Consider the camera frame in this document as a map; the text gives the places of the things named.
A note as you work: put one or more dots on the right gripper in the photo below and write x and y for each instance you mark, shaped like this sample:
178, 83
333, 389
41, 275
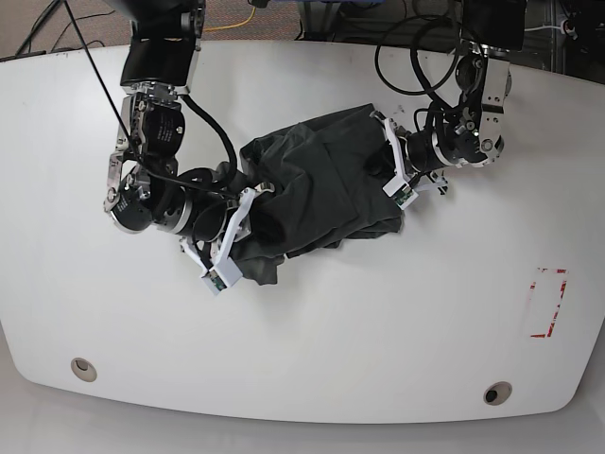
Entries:
268, 221

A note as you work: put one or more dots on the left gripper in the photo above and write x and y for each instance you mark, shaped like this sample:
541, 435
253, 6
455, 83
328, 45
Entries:
420, 154

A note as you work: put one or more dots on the dark grey t-shirt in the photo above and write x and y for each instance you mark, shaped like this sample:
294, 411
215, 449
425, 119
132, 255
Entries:
317, 169

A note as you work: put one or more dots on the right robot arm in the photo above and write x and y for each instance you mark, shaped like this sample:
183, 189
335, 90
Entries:
145, 186

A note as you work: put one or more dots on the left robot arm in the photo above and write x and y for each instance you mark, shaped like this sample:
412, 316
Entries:
462, 121

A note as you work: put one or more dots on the red tape rectangle marking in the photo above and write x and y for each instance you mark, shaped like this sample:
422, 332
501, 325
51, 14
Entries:
544, 302

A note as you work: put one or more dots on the left table cable grommet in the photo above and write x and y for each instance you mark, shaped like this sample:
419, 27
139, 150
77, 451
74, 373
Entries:
83, 370

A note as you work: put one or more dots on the table cable grommet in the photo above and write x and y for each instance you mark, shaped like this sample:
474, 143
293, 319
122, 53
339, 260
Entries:
83, 370
498, 393

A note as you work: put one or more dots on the right table cable grommet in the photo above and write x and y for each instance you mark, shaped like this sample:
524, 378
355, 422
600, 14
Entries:
498, 393

